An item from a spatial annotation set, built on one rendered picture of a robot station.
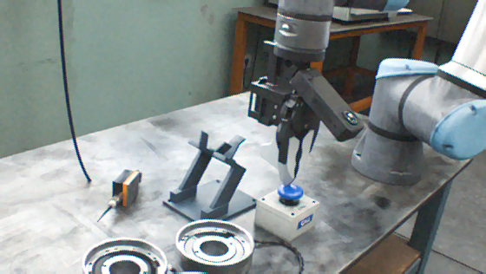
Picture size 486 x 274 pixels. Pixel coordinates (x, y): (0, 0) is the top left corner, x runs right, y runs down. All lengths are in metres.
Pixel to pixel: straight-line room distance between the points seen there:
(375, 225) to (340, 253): 0.11
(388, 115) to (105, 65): 1.75
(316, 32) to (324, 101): 0.09
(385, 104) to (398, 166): 0.13
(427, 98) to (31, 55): 1.75
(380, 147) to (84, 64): 1.70
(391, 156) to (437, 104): 0.17
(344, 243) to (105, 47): 1.87
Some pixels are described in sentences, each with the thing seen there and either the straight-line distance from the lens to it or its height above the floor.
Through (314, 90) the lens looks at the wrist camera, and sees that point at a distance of 0.70.
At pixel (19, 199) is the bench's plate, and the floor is 0.80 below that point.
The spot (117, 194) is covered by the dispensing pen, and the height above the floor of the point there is 0.83.
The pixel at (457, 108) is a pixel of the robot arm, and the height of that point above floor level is 1.00.
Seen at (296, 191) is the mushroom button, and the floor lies 0.87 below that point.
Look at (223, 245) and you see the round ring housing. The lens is 0.72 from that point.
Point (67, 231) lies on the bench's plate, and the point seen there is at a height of 0.80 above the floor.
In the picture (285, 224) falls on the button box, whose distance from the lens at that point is 0.78.
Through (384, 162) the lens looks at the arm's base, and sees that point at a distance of 1.02.
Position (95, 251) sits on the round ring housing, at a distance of 0.68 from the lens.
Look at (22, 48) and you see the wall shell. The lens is 2.27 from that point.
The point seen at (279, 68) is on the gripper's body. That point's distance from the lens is 0.74.
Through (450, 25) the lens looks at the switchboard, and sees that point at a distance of 4.38.
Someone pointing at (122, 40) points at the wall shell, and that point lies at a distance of 2.55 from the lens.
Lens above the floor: 1.24
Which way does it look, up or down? 23 degrees down
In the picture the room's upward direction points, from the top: 7 degrees clockwise
